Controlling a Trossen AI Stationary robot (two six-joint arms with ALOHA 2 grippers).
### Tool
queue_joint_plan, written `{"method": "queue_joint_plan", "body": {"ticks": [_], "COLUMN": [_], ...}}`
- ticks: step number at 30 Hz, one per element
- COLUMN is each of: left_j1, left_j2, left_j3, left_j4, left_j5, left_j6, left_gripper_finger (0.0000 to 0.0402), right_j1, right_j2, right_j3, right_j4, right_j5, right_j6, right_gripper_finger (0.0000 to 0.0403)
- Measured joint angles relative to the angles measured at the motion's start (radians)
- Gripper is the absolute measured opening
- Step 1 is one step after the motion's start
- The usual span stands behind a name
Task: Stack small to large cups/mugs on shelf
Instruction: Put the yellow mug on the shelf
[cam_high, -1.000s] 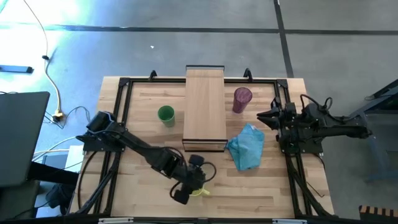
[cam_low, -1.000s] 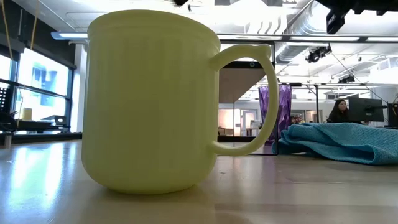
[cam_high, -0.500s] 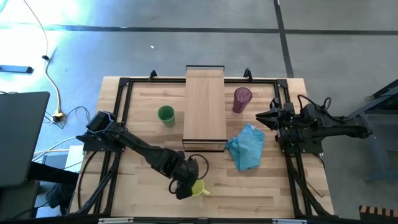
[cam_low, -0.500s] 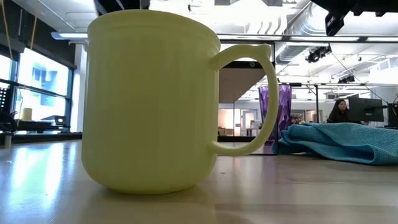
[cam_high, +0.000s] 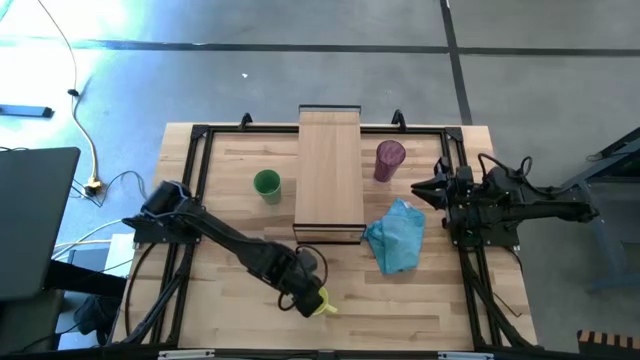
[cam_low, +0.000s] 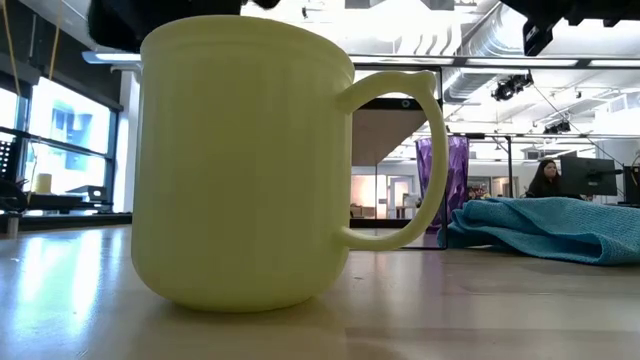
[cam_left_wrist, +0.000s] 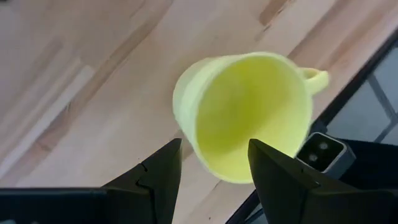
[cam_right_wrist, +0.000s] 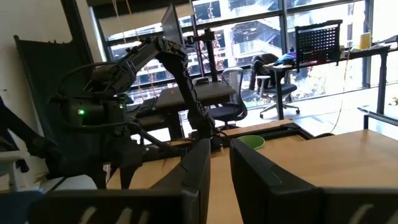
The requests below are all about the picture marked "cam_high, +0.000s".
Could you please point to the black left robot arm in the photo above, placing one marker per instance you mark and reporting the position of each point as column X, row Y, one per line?
column 225, row 237

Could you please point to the black aluminium table frame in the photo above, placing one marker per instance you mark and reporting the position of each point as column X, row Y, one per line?
column 270, row 129

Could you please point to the blue-grey metal table frame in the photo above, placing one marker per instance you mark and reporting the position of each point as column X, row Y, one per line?
column 607, row 240

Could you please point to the black bench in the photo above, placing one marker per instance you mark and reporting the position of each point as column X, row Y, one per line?
column 85, row 279

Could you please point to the purple faceted tumbler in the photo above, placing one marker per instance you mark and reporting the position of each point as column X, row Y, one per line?
column 389, row 160

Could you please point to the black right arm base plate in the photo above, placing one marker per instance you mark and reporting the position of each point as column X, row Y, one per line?
column 500, row 239

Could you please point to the white box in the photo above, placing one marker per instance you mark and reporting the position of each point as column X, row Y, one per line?
column 120, row 252

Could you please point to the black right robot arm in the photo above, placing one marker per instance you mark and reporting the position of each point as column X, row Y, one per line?
column 540, row 202

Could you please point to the blue microfibre cloth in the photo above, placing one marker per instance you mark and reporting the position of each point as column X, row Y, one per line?
column 397, row 240

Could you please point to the silver frame bracket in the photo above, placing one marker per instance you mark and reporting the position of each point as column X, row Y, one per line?
column 465, row 356
column 186, row 354

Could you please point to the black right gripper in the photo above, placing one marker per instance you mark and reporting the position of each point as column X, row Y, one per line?
column 462, row 190

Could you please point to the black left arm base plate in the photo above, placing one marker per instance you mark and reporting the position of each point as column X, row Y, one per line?
column 150, row 234

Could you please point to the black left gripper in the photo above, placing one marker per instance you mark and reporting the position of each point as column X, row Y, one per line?
column 302, row 292

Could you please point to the green plastic cup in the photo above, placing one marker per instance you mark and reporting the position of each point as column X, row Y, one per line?
column 267, row 185

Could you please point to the black table clamp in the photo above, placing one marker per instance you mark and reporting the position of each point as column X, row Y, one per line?
column 398, row 120
column 245, row 121

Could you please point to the yellow mug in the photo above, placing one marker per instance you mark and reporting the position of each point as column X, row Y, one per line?
column 326, row 300

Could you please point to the orange black striped object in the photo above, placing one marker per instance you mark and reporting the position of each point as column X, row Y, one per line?
column 607, row 342

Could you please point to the large black monitor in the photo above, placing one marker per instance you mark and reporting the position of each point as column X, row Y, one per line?
column 30, row 220

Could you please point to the black bag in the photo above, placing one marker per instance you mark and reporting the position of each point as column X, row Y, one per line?
column 95, row 315

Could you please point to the long wooden box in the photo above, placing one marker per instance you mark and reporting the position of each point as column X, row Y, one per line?
column 327, row 200

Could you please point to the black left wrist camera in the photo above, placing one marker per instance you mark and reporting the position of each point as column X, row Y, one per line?
column 306, row 260

